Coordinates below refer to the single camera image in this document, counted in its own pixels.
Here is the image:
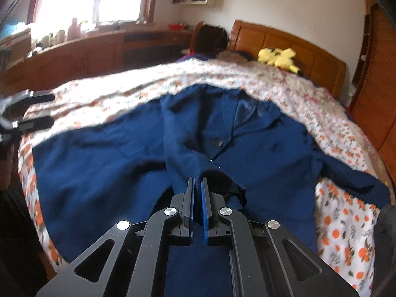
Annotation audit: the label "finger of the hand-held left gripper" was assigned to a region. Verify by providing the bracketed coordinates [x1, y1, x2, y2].
[0, 89, 55, 115]
[11, 116, 55, 135]

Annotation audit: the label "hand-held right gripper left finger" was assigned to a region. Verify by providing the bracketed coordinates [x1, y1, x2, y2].
[35, 177, 195, 297]

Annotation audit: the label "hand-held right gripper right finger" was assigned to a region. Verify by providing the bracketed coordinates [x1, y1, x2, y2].
[201, 177, 361, 297]

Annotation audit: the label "navy blue jacket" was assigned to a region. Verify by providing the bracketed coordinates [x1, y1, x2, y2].
[32, 85, 392, 297]

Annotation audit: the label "dark chair with clothes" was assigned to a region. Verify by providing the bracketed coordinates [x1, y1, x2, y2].
[190, 22, 230, 60]

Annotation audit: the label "wooden window cabinet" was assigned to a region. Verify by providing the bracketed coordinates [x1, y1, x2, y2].
[0, 25, 198, 97]

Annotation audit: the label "pink bottle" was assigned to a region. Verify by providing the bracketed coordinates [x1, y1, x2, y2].
[67, 18, 82, 41]

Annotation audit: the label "person's dark clothing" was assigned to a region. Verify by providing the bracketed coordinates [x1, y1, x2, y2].
[0, 186, 59, 297]

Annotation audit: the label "floral orange print bedsheet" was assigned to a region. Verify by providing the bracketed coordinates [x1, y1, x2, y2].
[17, 57, 393, 297]

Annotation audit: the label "yellow plush toy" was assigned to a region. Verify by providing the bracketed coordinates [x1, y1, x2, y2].
[258, 48, 300, 74]

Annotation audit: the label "wooden bed headboard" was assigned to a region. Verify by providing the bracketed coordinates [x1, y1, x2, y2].
[227, 19, 346, 101]

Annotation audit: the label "wooden wardrobe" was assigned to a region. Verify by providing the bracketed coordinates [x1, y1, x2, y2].
[349, 3, 396, 164]

